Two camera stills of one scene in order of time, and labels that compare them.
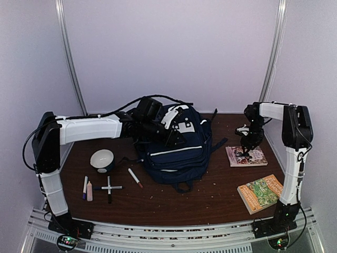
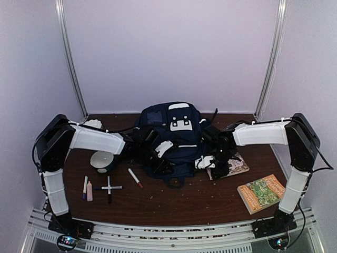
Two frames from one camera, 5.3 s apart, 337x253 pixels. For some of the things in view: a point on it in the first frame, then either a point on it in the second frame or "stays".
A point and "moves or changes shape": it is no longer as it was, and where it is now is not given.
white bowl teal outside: [103, 160] stays
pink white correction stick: [89, 191] stays
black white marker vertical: [109, 190] stays
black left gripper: [172, 136] to [158, 167]
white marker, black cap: [103, 187] stays
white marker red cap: [135, 177] stays
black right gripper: [249, 142] to [219, 172]
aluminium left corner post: [62, 28] stays
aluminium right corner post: [275, 60] stays
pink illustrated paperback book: [237, 158] to [236, 166]
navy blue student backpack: [188, 162] moves or changes shape
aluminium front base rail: [231, 237] stays
